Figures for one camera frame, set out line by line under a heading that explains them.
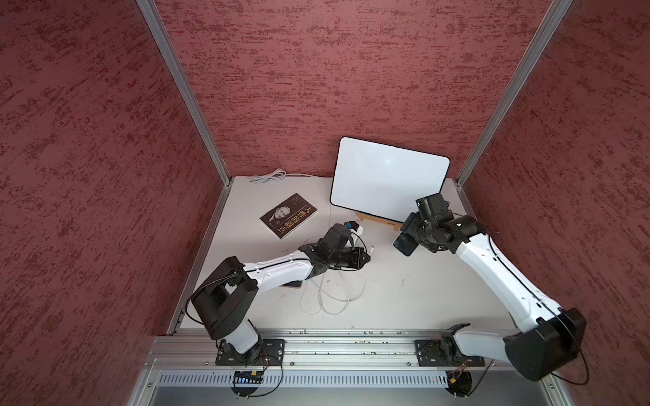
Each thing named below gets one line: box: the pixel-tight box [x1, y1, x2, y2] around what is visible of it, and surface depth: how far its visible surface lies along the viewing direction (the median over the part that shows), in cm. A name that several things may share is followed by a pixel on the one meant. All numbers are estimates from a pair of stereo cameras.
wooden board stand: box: [356, 212, 403, 231], surface depth 104 cm
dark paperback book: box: [259, 192, 319, 241], surface depth 108 cm
